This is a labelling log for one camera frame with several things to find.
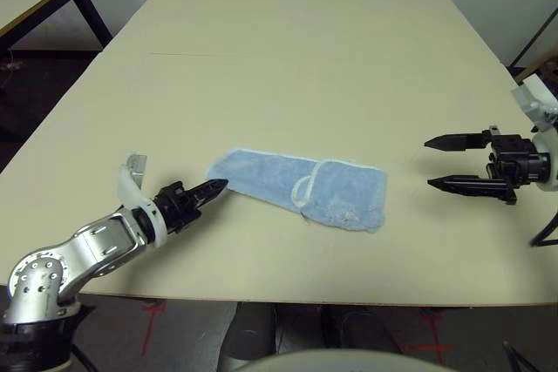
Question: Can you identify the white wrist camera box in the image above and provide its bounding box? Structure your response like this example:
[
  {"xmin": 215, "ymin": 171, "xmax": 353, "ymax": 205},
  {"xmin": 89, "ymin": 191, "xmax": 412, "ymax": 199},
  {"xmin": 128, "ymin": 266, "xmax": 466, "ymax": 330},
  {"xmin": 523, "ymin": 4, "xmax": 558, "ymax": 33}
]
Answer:
[
  {"xmin": 115, "ymin": 152, "xmax": 169, "ymax": 247},
  {"xmin": 509, "ymin": 74, "xmax": 558, "ymax": 193}
]

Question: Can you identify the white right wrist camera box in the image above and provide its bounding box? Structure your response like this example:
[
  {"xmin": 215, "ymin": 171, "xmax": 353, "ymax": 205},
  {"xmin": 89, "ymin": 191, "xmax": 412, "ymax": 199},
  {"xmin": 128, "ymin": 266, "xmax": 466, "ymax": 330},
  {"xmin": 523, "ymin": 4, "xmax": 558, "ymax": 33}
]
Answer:
[{"xmin": 509, "ymin": 74, "xmax": 558, "ymax": 193}]

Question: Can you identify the dark grey robot leg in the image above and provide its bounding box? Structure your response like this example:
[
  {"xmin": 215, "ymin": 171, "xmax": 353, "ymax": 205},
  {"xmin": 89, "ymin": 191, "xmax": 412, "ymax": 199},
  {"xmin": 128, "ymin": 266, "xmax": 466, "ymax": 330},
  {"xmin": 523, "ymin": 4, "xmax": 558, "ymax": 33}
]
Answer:
[
  {"xmin": 220, "ymin": 301, "xmax": 278, "ymax": 364},
  {"xmin": 322, "ymin": 305, "xmax": 402, "ymax": 354}
]

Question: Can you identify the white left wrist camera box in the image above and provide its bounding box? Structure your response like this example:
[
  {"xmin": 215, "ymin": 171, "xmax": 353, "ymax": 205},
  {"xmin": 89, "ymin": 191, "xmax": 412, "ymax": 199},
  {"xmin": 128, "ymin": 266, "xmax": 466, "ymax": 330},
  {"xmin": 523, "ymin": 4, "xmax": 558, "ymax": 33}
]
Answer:
[{"xmin": 115, "ymin": 152, "xmax": 169, "ymax": 247}]

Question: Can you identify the grey robot torso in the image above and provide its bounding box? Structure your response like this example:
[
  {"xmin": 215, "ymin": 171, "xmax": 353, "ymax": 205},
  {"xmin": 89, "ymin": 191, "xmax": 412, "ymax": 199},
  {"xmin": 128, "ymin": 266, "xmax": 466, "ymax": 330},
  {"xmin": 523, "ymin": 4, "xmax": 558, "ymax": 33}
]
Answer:
[{"xmin": 237, "ymin": 348, "xmax": 454, "ymax": 372}]

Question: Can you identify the light blue terry towel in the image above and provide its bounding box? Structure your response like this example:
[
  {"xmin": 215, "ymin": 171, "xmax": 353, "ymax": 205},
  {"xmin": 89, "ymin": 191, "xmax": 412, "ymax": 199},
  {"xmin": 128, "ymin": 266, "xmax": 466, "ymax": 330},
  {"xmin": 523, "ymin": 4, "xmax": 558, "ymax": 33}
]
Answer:
[{"xmin": 205, "ymin": 145, "xmax": 389, "ymax": 234}]

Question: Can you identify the dark grey robot left leg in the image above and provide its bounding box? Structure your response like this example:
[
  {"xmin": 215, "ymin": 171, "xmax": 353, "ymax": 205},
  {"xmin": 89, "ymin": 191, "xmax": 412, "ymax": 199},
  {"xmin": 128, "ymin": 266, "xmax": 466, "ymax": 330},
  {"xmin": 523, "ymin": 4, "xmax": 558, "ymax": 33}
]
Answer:
[{"xmin": 220, "ymin": 301, "xmax": 278, "ymax": 364}]

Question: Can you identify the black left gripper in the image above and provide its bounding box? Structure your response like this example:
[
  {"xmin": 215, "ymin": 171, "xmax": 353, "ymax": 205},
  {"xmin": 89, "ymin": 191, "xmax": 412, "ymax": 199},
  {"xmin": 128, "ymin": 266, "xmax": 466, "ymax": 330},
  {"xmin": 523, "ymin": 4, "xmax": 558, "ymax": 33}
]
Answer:
[{"xmin": 152, "ymin": 178, "xmax": 230, "ymax": 233}]

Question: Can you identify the wooden stool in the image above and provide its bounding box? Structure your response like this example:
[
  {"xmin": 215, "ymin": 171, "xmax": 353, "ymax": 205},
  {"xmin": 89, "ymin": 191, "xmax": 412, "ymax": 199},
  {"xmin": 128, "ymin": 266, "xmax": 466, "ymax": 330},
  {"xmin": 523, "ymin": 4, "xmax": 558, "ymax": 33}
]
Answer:
[{"xmin": 514, "ymin": 47, "xmax": 558, "ymax": 85}]

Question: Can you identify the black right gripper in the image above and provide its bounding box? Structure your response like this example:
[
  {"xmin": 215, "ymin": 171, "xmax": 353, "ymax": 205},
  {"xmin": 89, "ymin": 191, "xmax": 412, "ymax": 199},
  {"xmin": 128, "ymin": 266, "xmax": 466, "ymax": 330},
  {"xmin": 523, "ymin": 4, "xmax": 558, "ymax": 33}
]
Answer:
[{"xmin": 423, "ymin": 125, "xmax": 553, "ymax": 206}]

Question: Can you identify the black tripod stand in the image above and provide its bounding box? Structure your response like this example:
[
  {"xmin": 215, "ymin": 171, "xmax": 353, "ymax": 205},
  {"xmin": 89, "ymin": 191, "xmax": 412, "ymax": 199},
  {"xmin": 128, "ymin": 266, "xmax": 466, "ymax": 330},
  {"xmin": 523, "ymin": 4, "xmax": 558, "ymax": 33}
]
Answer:
[{"xmin": 507, "ymin": 5, "xmax": 558, "ymax": 71}]

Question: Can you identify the dark grey robot right leg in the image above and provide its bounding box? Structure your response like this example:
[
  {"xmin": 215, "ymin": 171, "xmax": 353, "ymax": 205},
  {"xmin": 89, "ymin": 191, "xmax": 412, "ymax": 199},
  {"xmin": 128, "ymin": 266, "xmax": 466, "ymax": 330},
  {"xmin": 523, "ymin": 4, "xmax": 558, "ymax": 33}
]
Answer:
[{"xmin": 322, "ymin": 305, "xmax": 402, "ymax": 354}]

